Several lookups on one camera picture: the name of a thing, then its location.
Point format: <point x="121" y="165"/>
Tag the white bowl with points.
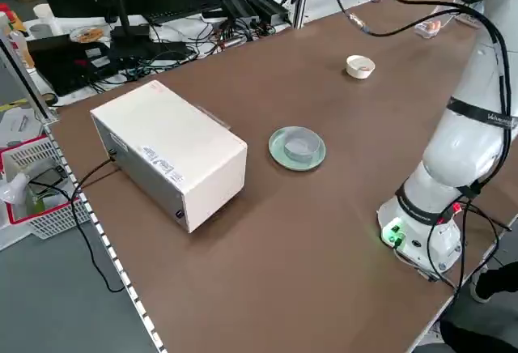
<point x="354" y="71"/>

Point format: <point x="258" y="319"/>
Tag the brown egg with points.
<point x="365" y="69"/>
<point x="434" y="25"/>

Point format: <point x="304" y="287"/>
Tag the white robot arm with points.
<point x="457" y="154"/>

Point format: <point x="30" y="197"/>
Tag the grey bowl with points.
<point x="301" y="152"/>

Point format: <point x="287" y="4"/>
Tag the clear plastic egg carton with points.
<point x="423" y="34"/>

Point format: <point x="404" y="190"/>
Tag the pale green plate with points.
<point x="279" y="154"/>

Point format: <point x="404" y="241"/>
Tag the cream toaster oven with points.
<point x="162" y="134"/>

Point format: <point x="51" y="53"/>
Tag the black finned power box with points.
<point x="269" y="7"/>
<point x="239" y="9"/>

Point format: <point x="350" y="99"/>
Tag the black keyboard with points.
<point x="182" y="7"/>

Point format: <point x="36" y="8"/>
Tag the plate of snacks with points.
<point x="87" y="35"/>

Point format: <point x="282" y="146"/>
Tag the red rimmed white basket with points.
<point x="52" y="219"/>

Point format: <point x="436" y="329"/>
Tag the black flat case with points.
<point x="60" y="65"/>

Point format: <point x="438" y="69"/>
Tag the white paper cup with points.
<point x="46" y="21"/>

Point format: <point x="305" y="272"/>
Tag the person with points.
<point x="485" y="328"/>

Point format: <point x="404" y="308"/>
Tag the aluminium frame rail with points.
<point x="24" y="82"/>

